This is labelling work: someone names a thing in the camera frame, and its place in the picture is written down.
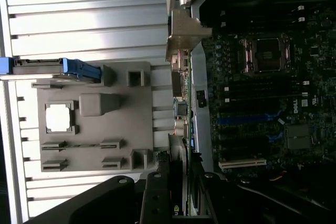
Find CPU socket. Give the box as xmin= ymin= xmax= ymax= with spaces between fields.
xmin=240 ymin=36 xmax=291 ymax=74

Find grey parts rack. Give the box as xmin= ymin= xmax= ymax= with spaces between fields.
xmin=30 ymin=61 xmax=158 ymax=174

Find white expansion slot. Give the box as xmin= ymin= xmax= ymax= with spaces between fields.
xmin=218 ymin=157 xmax=267 ymax=171

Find orange yellow power wires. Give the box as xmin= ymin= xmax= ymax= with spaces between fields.
xmin=270 ymin=170 xmax=288 ymax=182

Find blue expansion slot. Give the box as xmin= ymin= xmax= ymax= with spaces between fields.
xmin=217 ymin=111 xmax=283 ymax=126

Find green motherboard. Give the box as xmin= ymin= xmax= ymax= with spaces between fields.
xmin=202 ymin=6 xmax=336 ymax=180

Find blue disk caddy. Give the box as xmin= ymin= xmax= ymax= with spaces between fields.
xmin=0 ymin=56 xmax=102 ymax=83

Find chipset heat sink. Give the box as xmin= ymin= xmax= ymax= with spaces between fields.
xmin=286 ymin=124 xmax=314 ymax=150

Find open black PC case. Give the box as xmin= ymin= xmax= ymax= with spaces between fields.
xmin=166 ymin=0 xmax=336 ymax=183

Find silver CPU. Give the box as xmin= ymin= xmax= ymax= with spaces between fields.
xmin=46 ymin=104 xmax=71 ymax=133

